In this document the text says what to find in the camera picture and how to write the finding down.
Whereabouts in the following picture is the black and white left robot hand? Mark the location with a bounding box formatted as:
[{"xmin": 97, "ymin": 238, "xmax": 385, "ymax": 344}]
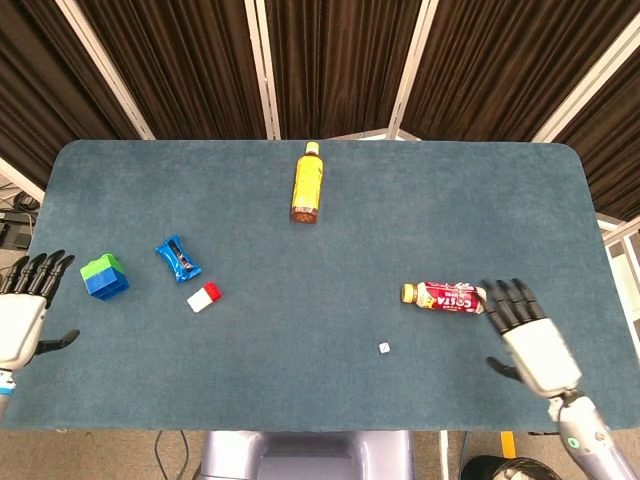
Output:
[{"xmin": 0, "ymin": 249, "xmax": 81, "ymax": 372}]

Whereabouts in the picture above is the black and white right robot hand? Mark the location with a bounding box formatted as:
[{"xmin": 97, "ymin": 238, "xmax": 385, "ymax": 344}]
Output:
[{"xmin": 477, "ymin": 278, "xmax": 584, "ymax": 400}]

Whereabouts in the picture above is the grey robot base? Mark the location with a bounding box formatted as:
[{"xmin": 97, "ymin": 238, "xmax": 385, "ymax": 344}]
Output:
[{"xmin": 198, "ymin": 429, "xmax": 417, "ymax": 480}]

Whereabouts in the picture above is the green and blue toy block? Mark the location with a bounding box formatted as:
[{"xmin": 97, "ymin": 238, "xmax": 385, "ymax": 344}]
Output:
[{"xmin": 79, "ymin": 253, "xmax": 131, "ymax": 302}]

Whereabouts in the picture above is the red Costa drink bottle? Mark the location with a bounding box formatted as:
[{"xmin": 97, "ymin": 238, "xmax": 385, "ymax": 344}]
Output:
[{"xmin": 400, "ymin": 280, "xmax": 488, "ymax": 316}]

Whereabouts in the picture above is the black trash bin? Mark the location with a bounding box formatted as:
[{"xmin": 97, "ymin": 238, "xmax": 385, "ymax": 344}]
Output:
[{"xmin": 459, "ymin": 454, "xmax": 567, "ymax": 480}]

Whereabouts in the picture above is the blue snack packet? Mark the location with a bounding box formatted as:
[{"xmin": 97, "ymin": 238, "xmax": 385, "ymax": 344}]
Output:
[{"xmin": 154, "ymin": 234, "xmax": 204, "ymax": 285}]

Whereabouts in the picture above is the red and white block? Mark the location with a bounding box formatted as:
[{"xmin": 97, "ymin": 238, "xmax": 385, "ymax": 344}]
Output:
[{"xmin": 186, "ymin": 281, "xmax": 224, "ymax": 314}]

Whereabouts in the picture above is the dark brown curtain panel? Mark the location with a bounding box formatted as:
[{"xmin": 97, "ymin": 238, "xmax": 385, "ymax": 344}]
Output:
[
  {"xmin": 0, "ymin": 0, "xmax": 142, "ymax": 189},
  {"xmin": 263, "ymin": 0, "xmax": 426, "ymax": 140},
  {"xmin": 553, "ymin": 84, "xmax": 640, "ymax": 221},
  {"xmin": 74, "ymin": 0, "xmax": 267, "ymax": 140},
  {"xmin": 399, "ymin": 0, "xmax": 639, "ymax": 142}
]

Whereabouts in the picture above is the blue felt table mat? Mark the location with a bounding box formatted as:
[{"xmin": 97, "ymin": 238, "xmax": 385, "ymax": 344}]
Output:
[{"xmin": 0, "ymin": 138, "xmax": 635, "ymax": 433}]

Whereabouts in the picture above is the yellow label tea bottle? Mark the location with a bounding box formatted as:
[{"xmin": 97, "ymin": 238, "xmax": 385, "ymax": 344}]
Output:
[{"xmin": 288, "ymin": 141, "xmax": 327, "ymax": 225}]

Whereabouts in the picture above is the black electronics with cables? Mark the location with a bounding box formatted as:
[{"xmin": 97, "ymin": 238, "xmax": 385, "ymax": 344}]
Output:
[{"xmin": 0, "ymin": 192, "xmax": 40, "ymax": 251}]

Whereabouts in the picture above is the white shelf frame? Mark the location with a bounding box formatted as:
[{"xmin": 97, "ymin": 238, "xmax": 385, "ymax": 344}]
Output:
[{"xmin": 595, "ymin": 213, "xmax": 640, "ymax": 335}]

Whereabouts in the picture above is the white partition frame post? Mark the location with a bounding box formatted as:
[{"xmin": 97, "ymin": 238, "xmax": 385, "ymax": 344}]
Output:
[
  {"xmin": 53, "ymin": 0, "xmax": 156, "ymax": 141},
  {"xmin": 385, "ymin": 0, "xmax": 442, "ymax": 141},
  {"xmin": 243, "ymin": 0, "xmax": 282, "ymax": 141},
  {"xmin": 530, "ymin": 17, "xmax": 640, "ymax": 145},
  {"xmin": 0, "ymin": 157, "xmax": 47, "ymax": 204}
]

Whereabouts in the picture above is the black floor cable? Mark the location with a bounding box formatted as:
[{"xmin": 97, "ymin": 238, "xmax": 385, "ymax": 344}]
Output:
[{"xmin": 152, "ymin": 429, "xmax": 192, "ymax": 480}]

